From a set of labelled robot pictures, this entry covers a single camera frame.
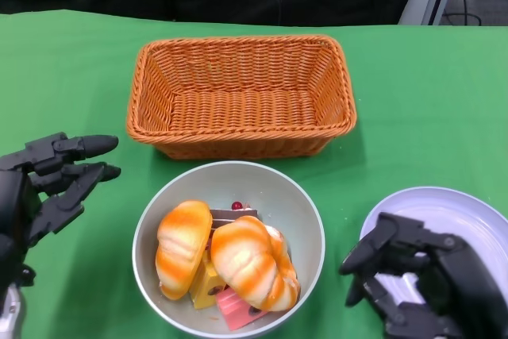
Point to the chocolate layered cake slice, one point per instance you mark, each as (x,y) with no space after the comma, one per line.
(230,216)

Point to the grey-green bowl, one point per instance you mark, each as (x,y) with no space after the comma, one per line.
(278,204)

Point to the pink cake block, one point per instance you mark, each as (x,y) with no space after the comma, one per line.
(234,311)

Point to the yellow cake block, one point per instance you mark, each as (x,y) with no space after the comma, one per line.
(204,287)

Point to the orange wicker basket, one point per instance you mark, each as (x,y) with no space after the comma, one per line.
(238,116)

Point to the green tablecloth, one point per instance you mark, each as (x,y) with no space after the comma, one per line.
(59,77)

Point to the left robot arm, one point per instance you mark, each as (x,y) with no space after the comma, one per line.
(12,315)

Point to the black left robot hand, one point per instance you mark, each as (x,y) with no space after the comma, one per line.
(47,188)

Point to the lavender plate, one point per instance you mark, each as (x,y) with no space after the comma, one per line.
(436,208)

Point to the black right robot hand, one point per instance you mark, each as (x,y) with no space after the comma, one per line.
(456,275)

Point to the orange striped croissant bread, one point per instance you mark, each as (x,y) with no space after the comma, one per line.
(254,263)
(180,247)

